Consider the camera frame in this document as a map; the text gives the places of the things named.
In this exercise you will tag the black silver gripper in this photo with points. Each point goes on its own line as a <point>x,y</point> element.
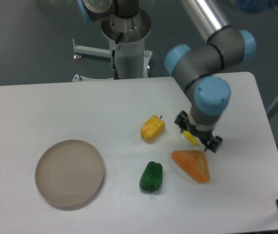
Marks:
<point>201,131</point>

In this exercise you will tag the yellow bell pepper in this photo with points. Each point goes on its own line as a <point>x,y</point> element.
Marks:
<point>152,128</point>

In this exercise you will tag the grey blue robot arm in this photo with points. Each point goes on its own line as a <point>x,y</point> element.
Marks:
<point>193,70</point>

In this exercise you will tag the green bell pepper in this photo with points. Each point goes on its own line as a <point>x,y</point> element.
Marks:
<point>152,177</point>

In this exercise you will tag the yellow banana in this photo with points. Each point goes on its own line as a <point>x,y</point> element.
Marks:
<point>191,138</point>

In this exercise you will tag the orange triangular bread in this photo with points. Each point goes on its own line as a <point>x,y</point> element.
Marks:
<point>194,163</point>

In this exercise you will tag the beige round plate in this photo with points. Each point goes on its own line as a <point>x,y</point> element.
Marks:
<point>69,174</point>

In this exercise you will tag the blue object in background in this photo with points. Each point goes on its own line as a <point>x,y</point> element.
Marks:
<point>255,6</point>

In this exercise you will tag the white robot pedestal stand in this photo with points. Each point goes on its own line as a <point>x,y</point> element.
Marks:
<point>126,37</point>

